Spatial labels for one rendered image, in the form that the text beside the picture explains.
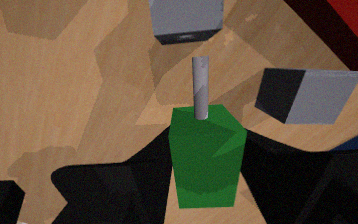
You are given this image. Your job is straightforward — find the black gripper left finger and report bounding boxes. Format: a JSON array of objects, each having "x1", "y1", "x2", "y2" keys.
[{"x1": 51, "y1": 125, "x2": 173, "y2": 224}]

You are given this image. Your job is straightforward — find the red tray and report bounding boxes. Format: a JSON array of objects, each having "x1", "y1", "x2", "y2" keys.
[{"x1": 284, "y1": 0, "x2": 358, "y2": 71}]

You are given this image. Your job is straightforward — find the green block with grey pin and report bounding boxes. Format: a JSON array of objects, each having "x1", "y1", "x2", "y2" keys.
[{"x1": 168, "y1": 56, "x2": 248, "y2": 208}]

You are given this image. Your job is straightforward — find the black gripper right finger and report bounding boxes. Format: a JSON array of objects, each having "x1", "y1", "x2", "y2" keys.
[{"x1": 241, "y1": 128, "x2": 358, "y2": 224}]

